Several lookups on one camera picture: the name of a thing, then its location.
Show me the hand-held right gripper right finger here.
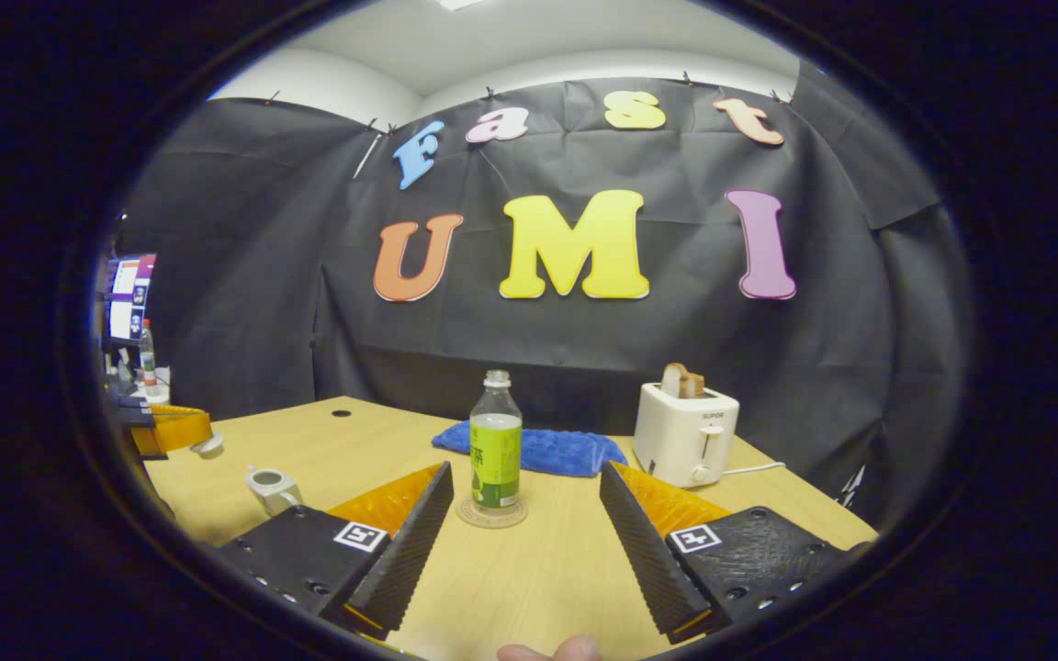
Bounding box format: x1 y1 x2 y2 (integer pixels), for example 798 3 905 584
599 460 853 644

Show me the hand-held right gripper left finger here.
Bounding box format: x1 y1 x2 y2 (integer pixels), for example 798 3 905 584
215 462 455 642

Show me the round wooden coaster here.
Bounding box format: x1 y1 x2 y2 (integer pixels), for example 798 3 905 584
456 494 529 530

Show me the white ceramic teacup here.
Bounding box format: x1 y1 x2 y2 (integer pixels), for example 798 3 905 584
245 465 304 518

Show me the green label water bottle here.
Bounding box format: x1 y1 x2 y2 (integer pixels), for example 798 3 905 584
469 370 524 512

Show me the white toaster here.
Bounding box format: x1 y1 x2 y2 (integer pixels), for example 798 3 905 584
632 381 741 490

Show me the computer monitor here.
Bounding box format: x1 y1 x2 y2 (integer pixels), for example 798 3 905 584
106 253 159 343

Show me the blue towel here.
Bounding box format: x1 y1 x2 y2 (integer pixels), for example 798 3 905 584
431 420 630 479

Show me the toast bread slice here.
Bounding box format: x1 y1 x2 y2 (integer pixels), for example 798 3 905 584
659 362 707 400

